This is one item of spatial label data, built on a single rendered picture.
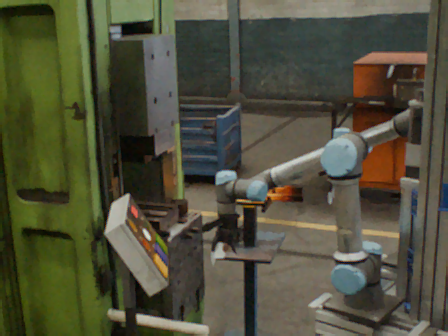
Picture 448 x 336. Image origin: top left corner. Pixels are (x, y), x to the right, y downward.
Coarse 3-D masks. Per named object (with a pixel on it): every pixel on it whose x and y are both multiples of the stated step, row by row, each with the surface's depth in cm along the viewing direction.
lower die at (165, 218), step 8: (144, 208) 305; (152, 208) 304; (160, 208) 302; (176, 208) 308; (152, 216) 298; (160, 216) 297; (168, 216) 300; (176, 216) 308; (152, 224) 294; (160, 224) 293; (168, 224) 301
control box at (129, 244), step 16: (112, 208) 252; (128, 208) 244; (112, 224) 232; (128, 224) 230; (144, 224) 252; (112, 240) 228; (128, 240) 228; (128, 256) 230; (144, 256) 230; (144, 272) 232; (160, 272) 233; (144, 288) 233; (160, 288) 233
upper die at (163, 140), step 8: (168, 128) 293; (120, 136) 288; (128, 136) 287; (136, 136) 285; (144, 136) 283; (152, 136) 282; (160, 136) 286; (168, 136) 294; (120, 144) 289; (128, 144) 288; (136, 144) 286; (144, 144) 284; (152, 144) 283; (160, 144) 287; (168, 144) 294; (128, 152) 289; (136, 152) 287; (144, 152) 285; (152, 152) 284; (160, 152) 288
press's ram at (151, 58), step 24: (120, 48) 271; (144, 48) 266; (168, 48) 287; (120, 72) 274; (144, 72) 269; (168, 72) 288; (120, 96) 277; (144, 96) 272; (168, 96) 291; (120, 120) 280; (144, 120) 275; (168, 120) 292
